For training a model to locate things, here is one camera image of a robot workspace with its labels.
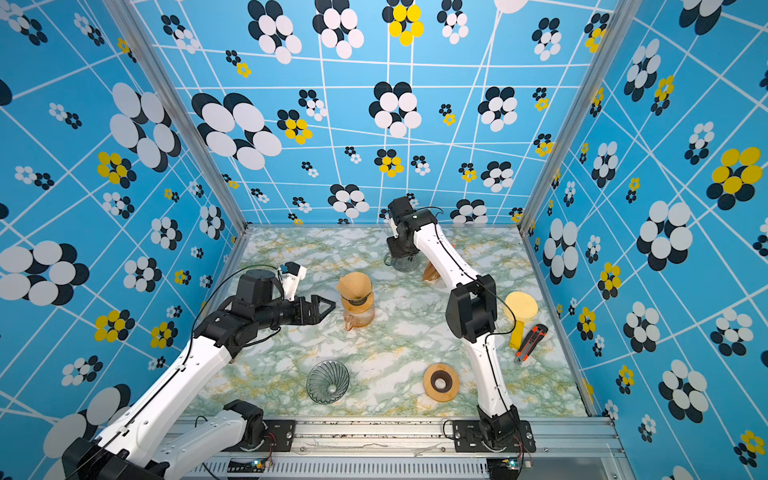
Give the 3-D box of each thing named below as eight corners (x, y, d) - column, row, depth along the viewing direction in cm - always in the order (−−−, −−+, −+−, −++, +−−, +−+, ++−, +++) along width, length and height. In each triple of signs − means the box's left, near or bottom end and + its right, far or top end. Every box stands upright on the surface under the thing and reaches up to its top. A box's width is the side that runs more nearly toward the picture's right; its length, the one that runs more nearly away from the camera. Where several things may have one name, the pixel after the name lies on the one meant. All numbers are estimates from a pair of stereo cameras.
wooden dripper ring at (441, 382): (424, 402, 81) (425, 400, 79) (422, 366, 87) (423, 363, 85) (460, 402, 81) (462, 399, 79) (455, 366, 87) (457, 363, 85)
